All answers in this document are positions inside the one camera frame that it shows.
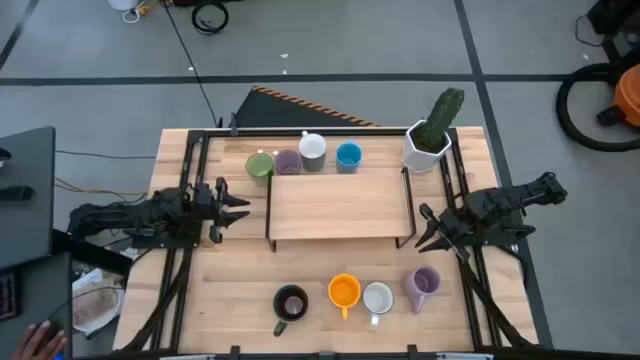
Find orange vacuum cleaner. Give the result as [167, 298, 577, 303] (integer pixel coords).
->
[597, 63, 640, 129]

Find dark purple ribbed mug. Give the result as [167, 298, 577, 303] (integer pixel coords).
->
[273, 148, 303, 176]

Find black metal table frame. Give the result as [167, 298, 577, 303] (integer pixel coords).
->
[119, 127, 539, 360]

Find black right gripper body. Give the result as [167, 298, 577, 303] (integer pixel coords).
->
[419, 202, 479, 265]

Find white bowl with brown paper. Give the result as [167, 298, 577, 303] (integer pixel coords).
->
[72, 267, 125, 336]

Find lavender ribbed mug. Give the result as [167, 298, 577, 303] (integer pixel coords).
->
[403, 265, 442, 316]

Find grey desk top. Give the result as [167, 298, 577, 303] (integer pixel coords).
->
[0, 126, 56, 271]
[0, 252, 74, 360]

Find black coiled cable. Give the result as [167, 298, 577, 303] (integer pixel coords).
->
[191, 1, 230, 36]

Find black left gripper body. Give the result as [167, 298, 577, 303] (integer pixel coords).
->
[192, 176, 225, 245]

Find green mug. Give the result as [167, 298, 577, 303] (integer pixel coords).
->
[244, 149, 275, 187]

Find dark teal brown glazed mug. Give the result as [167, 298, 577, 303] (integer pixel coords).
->
[272, 284, 310, 338]

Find black vacuum hose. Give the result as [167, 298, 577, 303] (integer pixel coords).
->
[555, 62, 640, 153]

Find wooden shelf riser, black legs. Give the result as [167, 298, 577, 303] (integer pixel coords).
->
[264, 167, 418, 253]

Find black object on desk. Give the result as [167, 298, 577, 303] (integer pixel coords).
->
[0, 184, 36, 202]

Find yellow-orange faceted mug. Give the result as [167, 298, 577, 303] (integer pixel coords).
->
[327, 273, 362, 321]

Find dark keyboard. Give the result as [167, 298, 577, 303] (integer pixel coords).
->
[0, 269, 21, 321]

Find black equipment case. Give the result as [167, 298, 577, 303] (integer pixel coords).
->
[587, 0, 640, 64]

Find green cactus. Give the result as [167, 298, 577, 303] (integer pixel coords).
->
[422, 87, 466, 151]

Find thin black floor cable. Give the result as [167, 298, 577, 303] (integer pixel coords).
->
[160, 0, 224, 129]

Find white hexagonal planter pot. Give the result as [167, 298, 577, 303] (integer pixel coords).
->
[401, 119, 454, 175]

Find person's hand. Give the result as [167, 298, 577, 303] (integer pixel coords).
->
[9, 319, 69, 360]

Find black mat, orange striped edge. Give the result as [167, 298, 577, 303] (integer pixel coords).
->
[233, 84, 381, 129]

